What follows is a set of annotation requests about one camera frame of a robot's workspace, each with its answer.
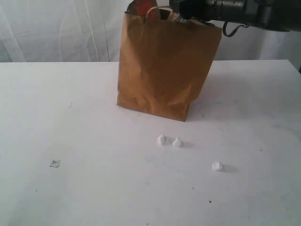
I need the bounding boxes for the white backdrop curtain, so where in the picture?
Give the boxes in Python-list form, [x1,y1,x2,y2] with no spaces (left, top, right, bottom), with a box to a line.
[0,0,301,68]

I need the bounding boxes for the kraft stand-up coffee pouch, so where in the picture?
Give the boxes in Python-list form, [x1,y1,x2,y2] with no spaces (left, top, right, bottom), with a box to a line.
[126,0,161,19]

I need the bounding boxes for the small white putty blob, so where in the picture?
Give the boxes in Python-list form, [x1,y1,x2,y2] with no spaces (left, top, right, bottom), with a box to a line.
[158,135,166,145]
[212,161,224,171]
[173,138,183,147]

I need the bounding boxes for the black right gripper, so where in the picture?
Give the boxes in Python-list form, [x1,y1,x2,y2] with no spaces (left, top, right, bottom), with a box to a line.
[169,0,206,20]

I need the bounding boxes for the long noodle package dark ends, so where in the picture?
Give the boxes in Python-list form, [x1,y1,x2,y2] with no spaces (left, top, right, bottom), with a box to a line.
[167,11,187,23]

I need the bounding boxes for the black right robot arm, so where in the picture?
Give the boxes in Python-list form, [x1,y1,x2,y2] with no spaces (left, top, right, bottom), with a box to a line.
[169,0,301,32]

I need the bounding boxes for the small torn plastic scrap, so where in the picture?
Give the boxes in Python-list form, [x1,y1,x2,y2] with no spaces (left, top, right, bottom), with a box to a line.
[50,160,60,169]

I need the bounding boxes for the brown paper shopping bag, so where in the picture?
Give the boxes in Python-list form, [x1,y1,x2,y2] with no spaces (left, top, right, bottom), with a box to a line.
[117,12,222,121]

